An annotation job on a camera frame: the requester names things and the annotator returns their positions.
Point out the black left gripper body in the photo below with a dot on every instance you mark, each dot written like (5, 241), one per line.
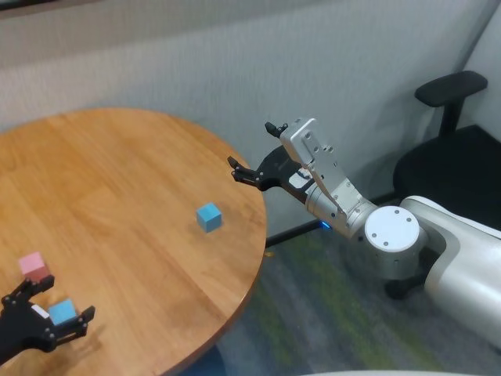
(23, 329)

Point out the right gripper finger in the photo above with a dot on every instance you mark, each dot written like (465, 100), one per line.
(272, 128)
(243, 173)

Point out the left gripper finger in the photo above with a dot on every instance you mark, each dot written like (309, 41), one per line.
(72, 329)
(29, 291)

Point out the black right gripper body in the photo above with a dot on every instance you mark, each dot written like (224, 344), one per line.
(280, 168)

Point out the blue wooden cube block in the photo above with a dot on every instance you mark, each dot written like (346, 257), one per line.
(62, 311)
(209, 217)

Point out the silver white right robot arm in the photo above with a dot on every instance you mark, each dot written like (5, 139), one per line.
(391, 235)

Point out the pink wooden cube block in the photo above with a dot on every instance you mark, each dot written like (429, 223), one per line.
(33, 266)

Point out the black partition base bar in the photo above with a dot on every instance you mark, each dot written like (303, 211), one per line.
(289, 233)

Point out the black office chair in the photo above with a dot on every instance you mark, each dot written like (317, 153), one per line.
(450, 172)

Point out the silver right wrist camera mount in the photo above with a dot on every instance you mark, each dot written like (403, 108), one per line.
(309, 145)

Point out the dark table pedestal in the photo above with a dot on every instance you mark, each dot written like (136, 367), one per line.
(213, 364)

